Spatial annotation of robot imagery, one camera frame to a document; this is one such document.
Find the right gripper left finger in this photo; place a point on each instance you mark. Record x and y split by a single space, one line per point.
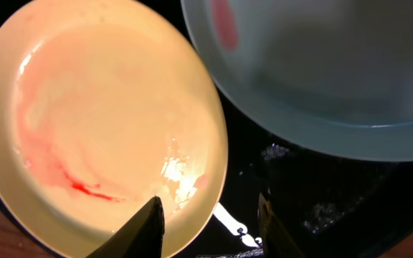
141 236

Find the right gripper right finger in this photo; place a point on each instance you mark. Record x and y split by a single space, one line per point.
276 241

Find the yellow plate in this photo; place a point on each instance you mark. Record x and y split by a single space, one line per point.
104 105

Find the light green plate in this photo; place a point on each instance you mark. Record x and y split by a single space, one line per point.
334 76

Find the round black tray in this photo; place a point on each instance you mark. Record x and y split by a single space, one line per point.
332 206

